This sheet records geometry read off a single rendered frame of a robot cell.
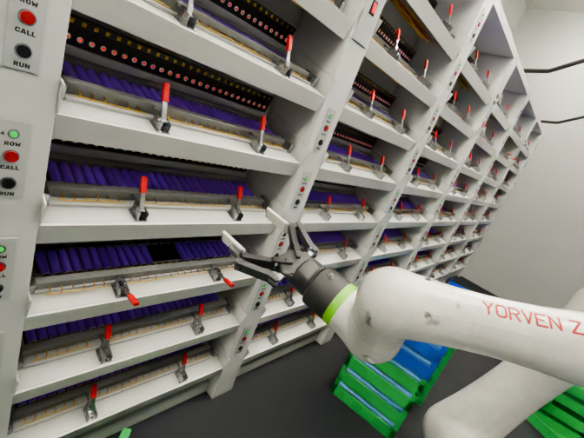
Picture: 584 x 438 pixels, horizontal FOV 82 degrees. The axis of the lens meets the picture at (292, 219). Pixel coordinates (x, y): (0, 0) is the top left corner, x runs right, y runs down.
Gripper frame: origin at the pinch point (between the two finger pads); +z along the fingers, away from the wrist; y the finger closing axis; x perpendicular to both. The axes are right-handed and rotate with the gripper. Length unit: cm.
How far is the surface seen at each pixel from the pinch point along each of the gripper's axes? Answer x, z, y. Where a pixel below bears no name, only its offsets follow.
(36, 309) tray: -10.2, 14.1, -40.8
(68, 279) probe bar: -9.9, 17.4, -33.7
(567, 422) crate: -116, -129, 125
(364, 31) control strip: 34, 14, 49
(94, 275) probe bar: -11.9, 16.8, -29.1
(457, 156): -35, -4, 164
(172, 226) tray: -2.8, 12.2, -12.2
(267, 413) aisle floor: -85, -20, 3
